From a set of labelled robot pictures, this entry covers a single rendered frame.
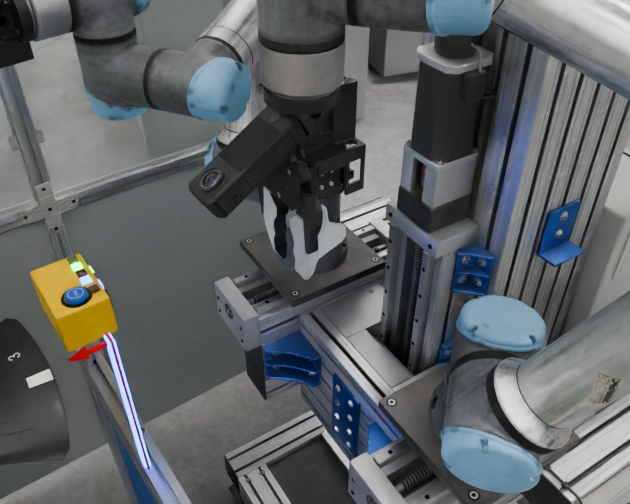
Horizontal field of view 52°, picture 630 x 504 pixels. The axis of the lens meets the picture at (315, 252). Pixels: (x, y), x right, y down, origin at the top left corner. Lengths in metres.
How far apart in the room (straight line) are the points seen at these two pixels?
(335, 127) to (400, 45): 3.87
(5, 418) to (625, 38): 0.84
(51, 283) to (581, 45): 1.00
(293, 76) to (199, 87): 0.23
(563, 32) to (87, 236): 1.36
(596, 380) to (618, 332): 0.06
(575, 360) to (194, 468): 1.69
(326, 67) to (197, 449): 1.86
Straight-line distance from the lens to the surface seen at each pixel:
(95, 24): 0.83
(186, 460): 2.28
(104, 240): 1.79
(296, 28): 0.54
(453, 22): 0.53
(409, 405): 1.07
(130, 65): 0.83
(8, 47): 0.80
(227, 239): 1.98
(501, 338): 0.87
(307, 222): 0.62
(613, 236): 1.25
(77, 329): 1.26
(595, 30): 0.66
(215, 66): 0.78
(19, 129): 1.57
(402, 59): 4.53
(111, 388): 1.39
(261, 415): 2.35
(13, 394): 0.97
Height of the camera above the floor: 1.88
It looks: 39 degrees down
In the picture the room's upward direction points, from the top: straight up
